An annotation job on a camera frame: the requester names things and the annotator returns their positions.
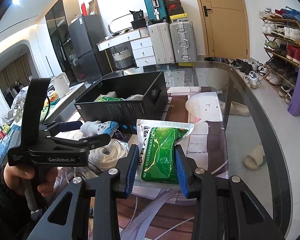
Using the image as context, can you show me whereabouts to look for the black handbag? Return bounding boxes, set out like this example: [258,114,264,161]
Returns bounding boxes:
[129,10,147,30]

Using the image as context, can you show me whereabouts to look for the bagged white rope coil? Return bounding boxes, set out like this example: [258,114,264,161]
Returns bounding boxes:
[88,138,129,172]

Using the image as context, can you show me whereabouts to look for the white suitcase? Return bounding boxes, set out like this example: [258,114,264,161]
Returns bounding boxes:
[148,22,175,64]

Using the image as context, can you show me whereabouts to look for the oval black frame mirror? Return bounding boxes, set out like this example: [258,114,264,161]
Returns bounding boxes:
[108,13,134,34]

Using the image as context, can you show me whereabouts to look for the beige slipper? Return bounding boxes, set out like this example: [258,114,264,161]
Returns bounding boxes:
[243,144,266,171]

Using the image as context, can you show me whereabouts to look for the stack of shoe boxes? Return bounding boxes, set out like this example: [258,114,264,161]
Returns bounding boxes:
[164,0,187,22]

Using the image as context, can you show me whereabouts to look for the white electric kettle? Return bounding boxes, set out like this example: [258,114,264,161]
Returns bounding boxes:
[51,72,70,98]

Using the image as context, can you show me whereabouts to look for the grey side cabinet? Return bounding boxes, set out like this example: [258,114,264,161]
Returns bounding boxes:
[44,83,87,123]

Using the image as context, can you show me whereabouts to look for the teal suitcase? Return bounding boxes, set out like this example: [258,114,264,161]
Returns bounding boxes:
[144,0,169,23]

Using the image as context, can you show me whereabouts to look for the wooden door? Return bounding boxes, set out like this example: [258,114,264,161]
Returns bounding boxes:
[197,0,249,59]

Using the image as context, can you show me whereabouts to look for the left hand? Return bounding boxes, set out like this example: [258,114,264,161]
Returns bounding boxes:
[4,164,58,197]

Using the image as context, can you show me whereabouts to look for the white plush doll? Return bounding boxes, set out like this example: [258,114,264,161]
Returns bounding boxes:
[80,121,119,137]

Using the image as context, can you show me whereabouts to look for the green wet wipes pack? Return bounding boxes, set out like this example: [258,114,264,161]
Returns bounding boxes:
[136,119,194,185]

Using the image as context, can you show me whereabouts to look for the white drawer desk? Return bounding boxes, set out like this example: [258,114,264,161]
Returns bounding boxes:
[97,27,157,67]

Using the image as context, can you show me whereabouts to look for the silver foil bag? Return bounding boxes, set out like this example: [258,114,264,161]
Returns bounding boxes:
[126,94,143,101]

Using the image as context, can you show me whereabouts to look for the black glass cabinet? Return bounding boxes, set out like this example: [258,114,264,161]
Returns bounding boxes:
[45,0,83,86]

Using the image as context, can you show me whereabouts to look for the wooden shoe rack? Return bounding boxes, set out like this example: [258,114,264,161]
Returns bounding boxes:
[257,7,300,104]

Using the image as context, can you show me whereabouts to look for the woven laundry basket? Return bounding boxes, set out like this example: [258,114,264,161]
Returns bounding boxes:
[112,47,134,69]

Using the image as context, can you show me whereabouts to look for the black cardboard box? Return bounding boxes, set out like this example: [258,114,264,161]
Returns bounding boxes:
[75,72,168,134]

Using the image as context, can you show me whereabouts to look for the green pack in box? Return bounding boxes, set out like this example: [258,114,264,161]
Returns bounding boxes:
[94,95,124,102]

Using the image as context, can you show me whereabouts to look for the black refrigerator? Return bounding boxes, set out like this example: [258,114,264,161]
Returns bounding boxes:
[68,15,111,83]

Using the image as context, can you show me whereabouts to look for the silver suitcase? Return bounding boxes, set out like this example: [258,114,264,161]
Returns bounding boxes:
[170,21,197,62]

